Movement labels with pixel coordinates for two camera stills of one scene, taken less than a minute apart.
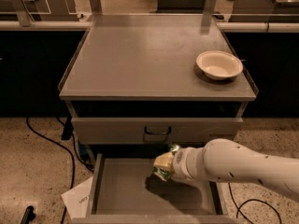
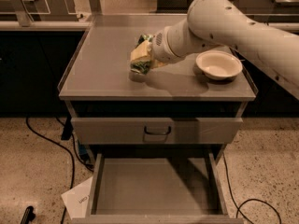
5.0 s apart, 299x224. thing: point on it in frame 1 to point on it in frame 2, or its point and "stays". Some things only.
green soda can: (163, 174) to (142, 66)
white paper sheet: (78, 199) stays
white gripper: (181, 164) to (160, 49)
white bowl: (218, 65) stays
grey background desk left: (25, 4) stays
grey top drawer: (154, 130) stays
